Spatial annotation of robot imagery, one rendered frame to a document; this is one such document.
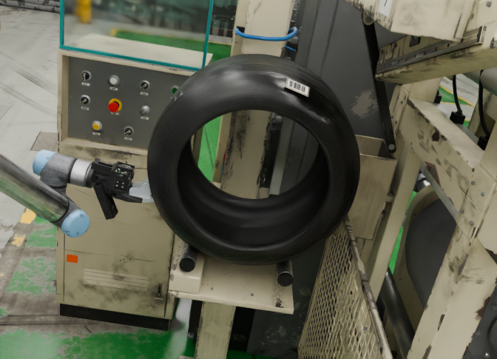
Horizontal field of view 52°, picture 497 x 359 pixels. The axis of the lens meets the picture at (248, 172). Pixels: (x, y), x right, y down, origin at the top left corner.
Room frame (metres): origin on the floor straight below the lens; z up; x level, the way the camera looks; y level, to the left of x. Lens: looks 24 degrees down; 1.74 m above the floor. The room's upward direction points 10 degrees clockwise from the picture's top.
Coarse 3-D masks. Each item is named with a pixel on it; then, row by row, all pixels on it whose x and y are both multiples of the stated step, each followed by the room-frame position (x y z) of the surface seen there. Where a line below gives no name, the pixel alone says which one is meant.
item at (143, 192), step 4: (144, 184) 1.29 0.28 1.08; (148, 184) 1.29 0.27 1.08; (132, 188) 1.28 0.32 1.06; (136, 188) 1.28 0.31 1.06; (140, 188) 1.28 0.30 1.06; (144, 188) 1.29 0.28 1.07; (148, 188) 1.29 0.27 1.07; (132, 192) 1.28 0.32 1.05; (136, 192) 1.28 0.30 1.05; (140, 192) 1.28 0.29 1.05; (144, 192) 1.29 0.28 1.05; (148, 192) 1.29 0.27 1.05; (136, 196) 1.28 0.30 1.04; (140, 196) 1.28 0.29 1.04; (144, 196) 1.28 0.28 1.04; (148, 196) 1.29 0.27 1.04; (144, 200) 1.28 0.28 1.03; (148, 200) 1.28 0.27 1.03; (152, 200) 1.29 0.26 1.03
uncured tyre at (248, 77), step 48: (192, 96) 1.22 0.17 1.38; (240, 96) 1.20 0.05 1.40; (288, 96) 1.21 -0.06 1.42; (336, 96) 1.43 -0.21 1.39; (336, 144) 1.21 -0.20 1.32; (192, 192) 1.45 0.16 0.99; (288, 192) 1.49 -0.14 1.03; (336, 192) 1.21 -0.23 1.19; (192, 240) 1.20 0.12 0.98; (240, 240) 1.36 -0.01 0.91; (288, 240) 1.21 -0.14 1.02
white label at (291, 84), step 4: (288, 80) 1.23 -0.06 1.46; (292, 80) 1.24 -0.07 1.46; (288, 84) 1.21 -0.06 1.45; (292, 84) 1.22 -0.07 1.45; (296, 84) 1.23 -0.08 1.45; (300, 84) 1.23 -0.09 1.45; (288, 88) 1.20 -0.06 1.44; (292, 88) 1.21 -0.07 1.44; (296, 88) 1.21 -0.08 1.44; (300, 88) 1.22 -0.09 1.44; (304, 88) 1.23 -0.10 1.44; (308, 88) 1.24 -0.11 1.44; (300, 92) 1.21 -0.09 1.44; (304, 92) 1.21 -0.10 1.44; (308, 92) 1.22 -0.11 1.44
